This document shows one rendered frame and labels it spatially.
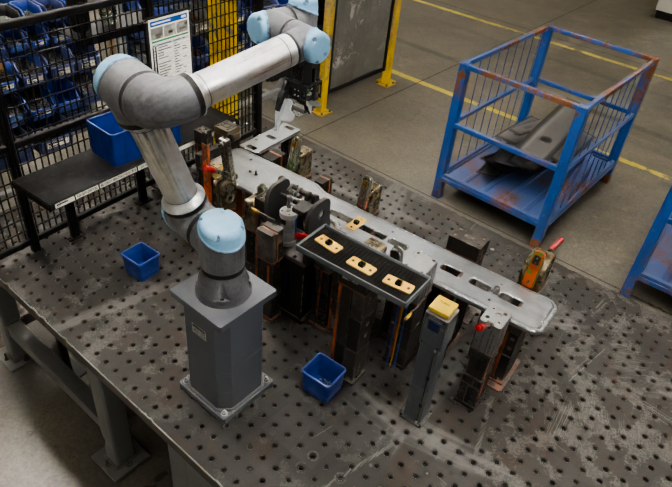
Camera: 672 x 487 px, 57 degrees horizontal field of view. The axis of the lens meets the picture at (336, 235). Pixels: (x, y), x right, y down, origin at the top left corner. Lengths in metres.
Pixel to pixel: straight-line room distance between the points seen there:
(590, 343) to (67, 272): 1.91
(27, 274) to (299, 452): 1.22
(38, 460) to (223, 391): 1.14
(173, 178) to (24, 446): 1.62
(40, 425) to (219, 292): 1.46
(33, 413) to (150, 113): 1.89
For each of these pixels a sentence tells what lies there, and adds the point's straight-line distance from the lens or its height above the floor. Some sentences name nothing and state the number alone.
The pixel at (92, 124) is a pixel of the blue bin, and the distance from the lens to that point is 2.41.
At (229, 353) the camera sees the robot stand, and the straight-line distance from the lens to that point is 1.72.
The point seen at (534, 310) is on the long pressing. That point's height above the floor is 1.00.
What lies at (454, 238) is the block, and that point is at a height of 1.02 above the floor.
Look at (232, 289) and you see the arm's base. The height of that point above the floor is 1.15.
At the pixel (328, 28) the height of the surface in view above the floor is 0.71.
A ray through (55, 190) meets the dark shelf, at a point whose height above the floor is 1.03.
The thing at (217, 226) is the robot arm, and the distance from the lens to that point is 1.55.
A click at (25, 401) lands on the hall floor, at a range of 3.01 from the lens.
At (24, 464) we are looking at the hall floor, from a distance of 2.82.
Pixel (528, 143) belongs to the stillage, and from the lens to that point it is 4.05.
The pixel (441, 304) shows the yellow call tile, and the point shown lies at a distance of 1.64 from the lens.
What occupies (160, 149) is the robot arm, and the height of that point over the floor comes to 1.52.
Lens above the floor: 2.24
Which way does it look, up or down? 37 degrees down
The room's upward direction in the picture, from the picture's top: 6 degrees clockwise
